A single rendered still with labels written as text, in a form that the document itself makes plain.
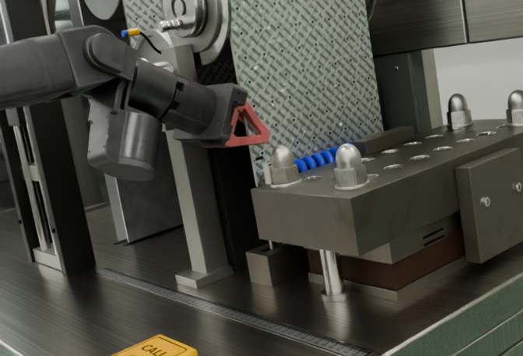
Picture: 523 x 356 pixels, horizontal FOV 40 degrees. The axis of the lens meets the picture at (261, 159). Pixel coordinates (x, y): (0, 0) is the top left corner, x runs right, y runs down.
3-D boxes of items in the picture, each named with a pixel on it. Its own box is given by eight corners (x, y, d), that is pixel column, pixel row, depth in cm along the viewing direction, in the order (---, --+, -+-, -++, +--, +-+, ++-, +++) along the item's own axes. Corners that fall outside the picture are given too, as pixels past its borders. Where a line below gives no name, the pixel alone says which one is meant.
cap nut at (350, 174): (328, 189, 75) (321, 147, 74) (352, 180, 77) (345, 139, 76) (352, 191, 72) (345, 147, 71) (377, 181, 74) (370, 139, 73)
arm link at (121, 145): (93, 26, 69) (51, 51, 75) (71, 136, 65) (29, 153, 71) (191, 72, 76) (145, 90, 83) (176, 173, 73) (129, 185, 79)
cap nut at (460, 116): (441, 128, 101) (437, 96, 101) (457, 122, 103) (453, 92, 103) (463, 127, 98) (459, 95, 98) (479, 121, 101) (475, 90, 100)
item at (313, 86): (255, 186, 88) (229, 36, 85) (383, 144, 102) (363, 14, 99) (258, 187, 87) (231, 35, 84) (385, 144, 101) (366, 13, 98)
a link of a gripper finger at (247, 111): (273, 164, 86) (211, 141, 80) (238, 163, 91) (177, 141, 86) (286, 111, 87) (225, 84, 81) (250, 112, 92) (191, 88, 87)
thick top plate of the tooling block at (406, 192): (258, 238, 83) (250, 188, 82) (464, 159, 107) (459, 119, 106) (359, 256, 70) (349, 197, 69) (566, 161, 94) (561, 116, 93)
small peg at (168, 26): (163, 22, 85) (163, 33, 86) (182, 19, 87) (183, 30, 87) (156, 20, 86) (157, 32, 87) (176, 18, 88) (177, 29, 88)
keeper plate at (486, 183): (466, 261, 81) (454, 167, 79) (514, 235, 87) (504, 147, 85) (485, 264, 79) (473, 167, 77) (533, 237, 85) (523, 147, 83)
